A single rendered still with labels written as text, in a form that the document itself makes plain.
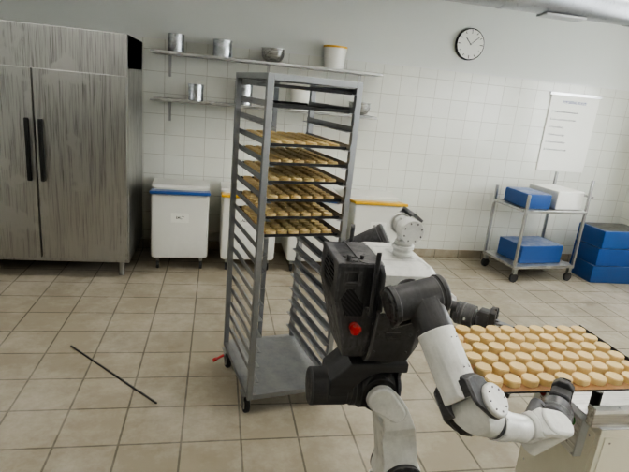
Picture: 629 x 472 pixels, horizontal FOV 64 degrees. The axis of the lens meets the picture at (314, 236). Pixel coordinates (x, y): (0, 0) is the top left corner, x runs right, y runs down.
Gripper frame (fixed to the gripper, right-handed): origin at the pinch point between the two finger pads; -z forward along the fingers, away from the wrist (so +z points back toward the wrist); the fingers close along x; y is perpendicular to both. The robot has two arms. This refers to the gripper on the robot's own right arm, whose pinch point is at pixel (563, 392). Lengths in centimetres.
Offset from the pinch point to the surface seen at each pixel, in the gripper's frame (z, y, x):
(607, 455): -20.0, -15.1, -25.7
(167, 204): -150, 352, -34
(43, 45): -71, 401, 92
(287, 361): -78, 152, -84
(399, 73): -358, 237, 103
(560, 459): -26.0, -2.9, -37.6
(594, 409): -15.1, -8.7, -9.4
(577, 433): -18.6, -6.0, -21.2
